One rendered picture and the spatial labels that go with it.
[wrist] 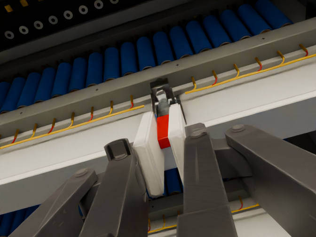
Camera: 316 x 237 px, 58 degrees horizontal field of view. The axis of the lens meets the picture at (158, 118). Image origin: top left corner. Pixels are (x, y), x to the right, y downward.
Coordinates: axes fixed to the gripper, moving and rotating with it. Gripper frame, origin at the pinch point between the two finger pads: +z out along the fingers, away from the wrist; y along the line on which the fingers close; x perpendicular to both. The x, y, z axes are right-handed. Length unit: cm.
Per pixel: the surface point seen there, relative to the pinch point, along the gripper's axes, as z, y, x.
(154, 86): 9.0, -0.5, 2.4
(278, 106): 6.9, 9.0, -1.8
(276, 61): 10.9, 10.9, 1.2
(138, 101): 10.9, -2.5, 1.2
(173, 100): 7.2, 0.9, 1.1
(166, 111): 5.5, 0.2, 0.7
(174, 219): 17.7, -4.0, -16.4
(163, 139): 0.9, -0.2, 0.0
